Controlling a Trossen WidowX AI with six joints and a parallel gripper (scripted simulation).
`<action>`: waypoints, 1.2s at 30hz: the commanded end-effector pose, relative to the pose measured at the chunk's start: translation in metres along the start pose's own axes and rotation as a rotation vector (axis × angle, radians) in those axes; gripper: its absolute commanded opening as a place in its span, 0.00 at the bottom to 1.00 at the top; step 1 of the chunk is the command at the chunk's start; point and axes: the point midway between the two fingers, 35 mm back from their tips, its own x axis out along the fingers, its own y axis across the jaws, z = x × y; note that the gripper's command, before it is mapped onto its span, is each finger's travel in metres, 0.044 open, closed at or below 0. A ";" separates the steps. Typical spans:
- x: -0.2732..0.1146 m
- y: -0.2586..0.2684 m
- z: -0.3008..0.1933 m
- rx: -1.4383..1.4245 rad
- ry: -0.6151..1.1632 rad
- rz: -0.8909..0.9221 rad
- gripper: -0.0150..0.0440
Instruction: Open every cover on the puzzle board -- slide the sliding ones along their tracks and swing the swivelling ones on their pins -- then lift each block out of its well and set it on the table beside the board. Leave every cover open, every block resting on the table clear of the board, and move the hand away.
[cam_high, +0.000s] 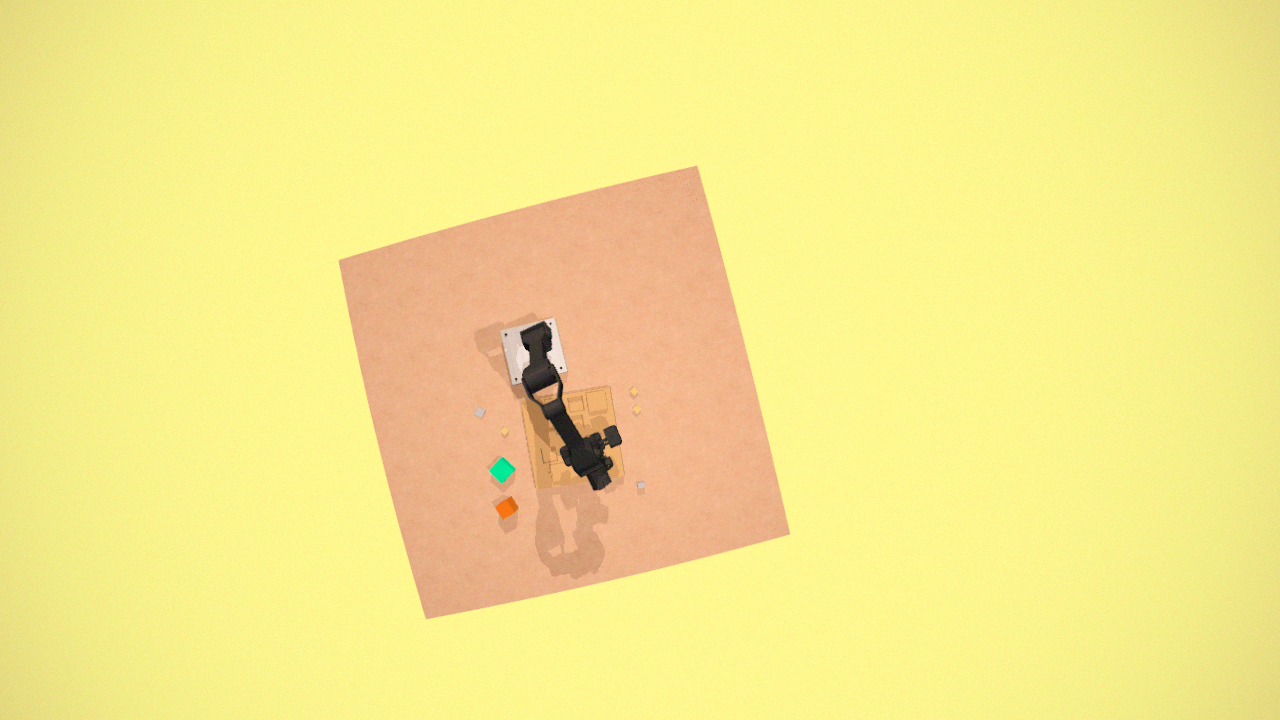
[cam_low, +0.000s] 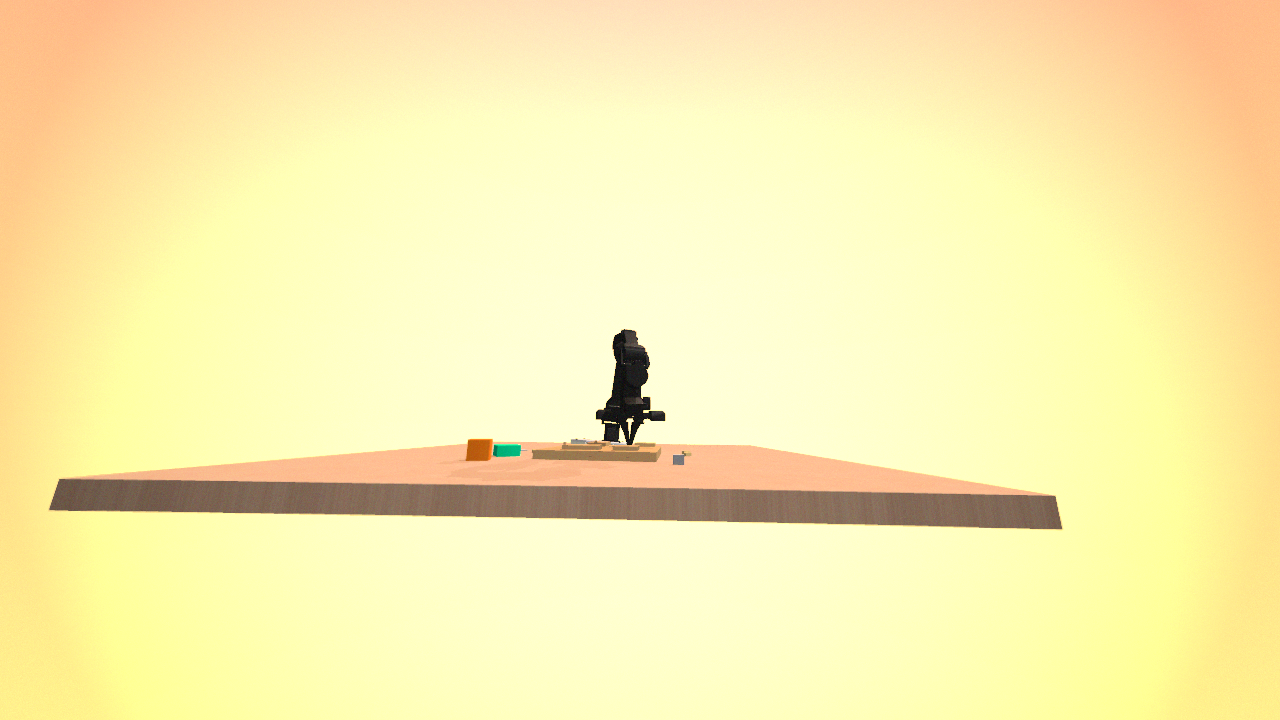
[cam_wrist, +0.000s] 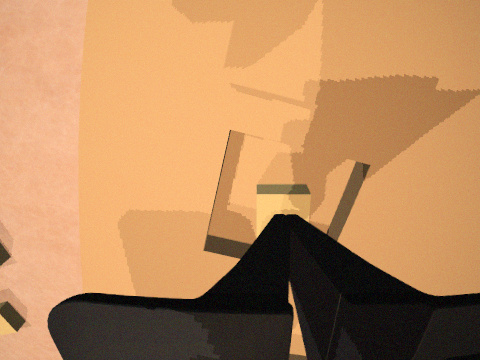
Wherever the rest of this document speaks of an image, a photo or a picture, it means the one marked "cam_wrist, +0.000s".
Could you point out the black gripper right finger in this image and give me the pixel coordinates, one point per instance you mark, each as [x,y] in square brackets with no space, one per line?
[348,309]

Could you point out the yellow cube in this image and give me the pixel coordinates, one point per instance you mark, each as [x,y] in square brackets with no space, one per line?
[4,255]
[10,320]
[274,199]

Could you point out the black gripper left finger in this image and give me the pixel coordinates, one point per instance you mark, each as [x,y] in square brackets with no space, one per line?
[244,316]

